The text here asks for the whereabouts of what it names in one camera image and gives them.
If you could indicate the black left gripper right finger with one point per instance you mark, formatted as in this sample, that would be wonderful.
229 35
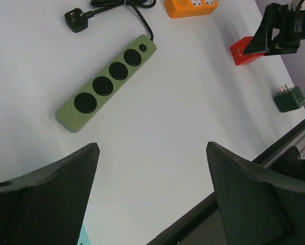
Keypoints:
257 205

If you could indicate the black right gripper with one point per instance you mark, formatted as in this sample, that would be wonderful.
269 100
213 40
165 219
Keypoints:
290 22

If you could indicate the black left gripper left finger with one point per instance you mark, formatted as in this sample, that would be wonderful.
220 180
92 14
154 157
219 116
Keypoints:
48 205

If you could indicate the red cube socket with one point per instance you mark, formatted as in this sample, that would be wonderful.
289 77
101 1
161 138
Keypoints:
237 52

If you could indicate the teal triangular power strip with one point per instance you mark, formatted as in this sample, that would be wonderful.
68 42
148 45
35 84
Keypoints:
83 237

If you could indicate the dark green cube socket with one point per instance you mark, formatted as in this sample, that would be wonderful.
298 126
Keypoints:
289 99

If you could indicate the orange power strip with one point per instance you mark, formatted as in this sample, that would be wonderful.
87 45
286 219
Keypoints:
189 8

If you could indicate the green power strip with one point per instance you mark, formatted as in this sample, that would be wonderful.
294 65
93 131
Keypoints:
77 111

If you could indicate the aluminium frame rail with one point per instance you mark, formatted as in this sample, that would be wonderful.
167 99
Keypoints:
294 138

